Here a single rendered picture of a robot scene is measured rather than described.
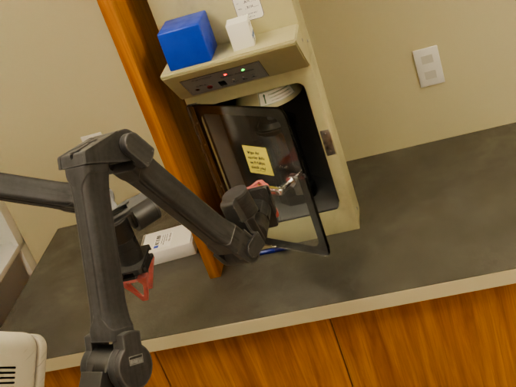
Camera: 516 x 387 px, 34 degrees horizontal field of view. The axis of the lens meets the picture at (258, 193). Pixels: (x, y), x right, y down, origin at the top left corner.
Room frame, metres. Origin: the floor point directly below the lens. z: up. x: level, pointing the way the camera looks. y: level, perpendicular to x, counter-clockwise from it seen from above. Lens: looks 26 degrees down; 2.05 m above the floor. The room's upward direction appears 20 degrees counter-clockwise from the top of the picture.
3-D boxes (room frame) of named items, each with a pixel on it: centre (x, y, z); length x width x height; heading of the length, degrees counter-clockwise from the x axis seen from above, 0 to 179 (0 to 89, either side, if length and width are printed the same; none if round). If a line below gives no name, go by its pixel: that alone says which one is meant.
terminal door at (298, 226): (1.80, -0.01, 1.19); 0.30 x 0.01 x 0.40; 41
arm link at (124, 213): (1.65, 0.31, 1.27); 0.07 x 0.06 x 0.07; 119
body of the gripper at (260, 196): (1.62, 0.02, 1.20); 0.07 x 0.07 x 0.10; 75
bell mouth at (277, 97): (1.98, -0.11, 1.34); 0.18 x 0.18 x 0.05
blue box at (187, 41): (1.86, 0.03, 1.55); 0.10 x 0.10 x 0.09; 75
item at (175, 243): (2.08, 0.28, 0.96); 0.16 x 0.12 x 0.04; 81
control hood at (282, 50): (1.83, -0.05, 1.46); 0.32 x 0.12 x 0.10; 75
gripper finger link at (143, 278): (1.64, 0.32, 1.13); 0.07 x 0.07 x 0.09; 75
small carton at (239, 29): (1.82, -0.08, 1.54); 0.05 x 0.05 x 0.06; 80
